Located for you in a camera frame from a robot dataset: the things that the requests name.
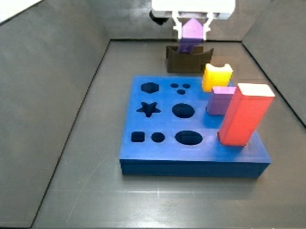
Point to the yellow notched block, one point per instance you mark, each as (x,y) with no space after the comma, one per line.
(215,76)

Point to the black curved fixture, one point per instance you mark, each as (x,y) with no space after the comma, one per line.
(181,63)

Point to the purple three prong object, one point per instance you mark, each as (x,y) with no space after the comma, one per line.
(191,36)

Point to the blue shape sorter block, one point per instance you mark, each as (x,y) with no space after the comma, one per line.
(169,136)

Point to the tall red block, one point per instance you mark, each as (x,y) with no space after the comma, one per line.
(251,100)

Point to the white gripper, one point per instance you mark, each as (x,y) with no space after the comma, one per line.
(204,9)

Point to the small purple block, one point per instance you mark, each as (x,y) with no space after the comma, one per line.
(220,97)

